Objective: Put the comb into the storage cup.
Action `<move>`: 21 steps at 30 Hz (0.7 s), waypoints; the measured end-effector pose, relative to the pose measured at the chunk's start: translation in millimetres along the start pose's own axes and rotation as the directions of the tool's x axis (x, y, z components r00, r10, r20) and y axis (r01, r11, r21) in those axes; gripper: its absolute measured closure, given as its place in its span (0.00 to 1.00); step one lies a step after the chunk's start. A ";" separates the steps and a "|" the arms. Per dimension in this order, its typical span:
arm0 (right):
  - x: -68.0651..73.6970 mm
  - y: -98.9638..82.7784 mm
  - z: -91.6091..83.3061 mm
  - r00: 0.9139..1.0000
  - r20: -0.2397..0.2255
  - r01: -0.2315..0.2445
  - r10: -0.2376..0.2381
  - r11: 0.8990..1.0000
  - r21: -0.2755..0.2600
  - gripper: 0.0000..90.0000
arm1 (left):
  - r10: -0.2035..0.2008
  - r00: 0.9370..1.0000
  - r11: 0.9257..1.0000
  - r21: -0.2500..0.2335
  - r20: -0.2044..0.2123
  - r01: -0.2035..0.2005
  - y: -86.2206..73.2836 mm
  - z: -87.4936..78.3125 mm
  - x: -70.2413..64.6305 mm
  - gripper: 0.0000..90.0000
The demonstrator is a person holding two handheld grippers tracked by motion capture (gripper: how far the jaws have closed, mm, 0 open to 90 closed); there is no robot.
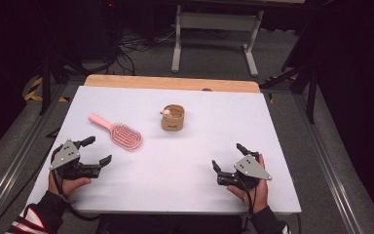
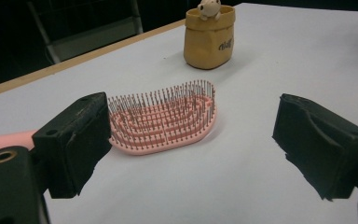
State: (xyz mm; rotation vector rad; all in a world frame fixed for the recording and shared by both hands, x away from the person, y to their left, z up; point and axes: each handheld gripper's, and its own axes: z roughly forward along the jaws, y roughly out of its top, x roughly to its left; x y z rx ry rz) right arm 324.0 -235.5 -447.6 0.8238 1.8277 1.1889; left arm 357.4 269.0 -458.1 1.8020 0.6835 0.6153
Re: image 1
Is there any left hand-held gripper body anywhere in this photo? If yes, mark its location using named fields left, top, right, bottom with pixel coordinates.
left=48, top=138, right=102, bottom=181

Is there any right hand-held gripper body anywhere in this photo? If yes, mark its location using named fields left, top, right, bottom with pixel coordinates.
left=216, top=154, right=273, bottom=192

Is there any pink hairbrush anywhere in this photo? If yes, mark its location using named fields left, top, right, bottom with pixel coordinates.
left=88, top=112, right=143, bottom=152

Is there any tan bear pot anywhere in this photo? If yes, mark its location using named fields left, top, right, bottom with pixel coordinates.
left=160, top=103, right=186, bottom=133

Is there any person's right hand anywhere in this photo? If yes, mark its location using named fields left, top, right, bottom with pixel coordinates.
left=225, top=153, right=270, bottom=215

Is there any person's left hand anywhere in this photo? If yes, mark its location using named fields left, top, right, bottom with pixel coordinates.
left=47, top=151, right=93, bottom=198

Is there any white table sheet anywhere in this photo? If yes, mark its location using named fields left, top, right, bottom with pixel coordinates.
left=25, top=85, right=303, bottom=215

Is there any yellow-black hazard tape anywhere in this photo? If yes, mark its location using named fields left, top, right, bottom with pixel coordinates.
left=265, top=73, right=299, bottom=105
left=23, top=75, right=71, bottom=103

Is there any black tripod stand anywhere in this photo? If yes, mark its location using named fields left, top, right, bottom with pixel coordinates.
left=259, top=48, right=319, bottom=125
left=28, top=48, right=91, bottom=117

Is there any wooden table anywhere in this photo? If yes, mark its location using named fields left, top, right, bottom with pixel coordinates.
left=84, top=73, right=262, bottom=95

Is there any right hand-held gripper cable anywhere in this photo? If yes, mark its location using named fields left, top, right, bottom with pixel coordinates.
left=241, top=180, right=258, bottom=219

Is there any aluminium floor rail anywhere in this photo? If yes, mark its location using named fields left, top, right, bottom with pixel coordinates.
left=292, top=93, right=362, bottom=234
left=0, top=83, right=68, bottom=234

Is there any bundle of black floor cables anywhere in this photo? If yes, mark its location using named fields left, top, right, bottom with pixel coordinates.
left=101, top=27, right=178, bottom=76

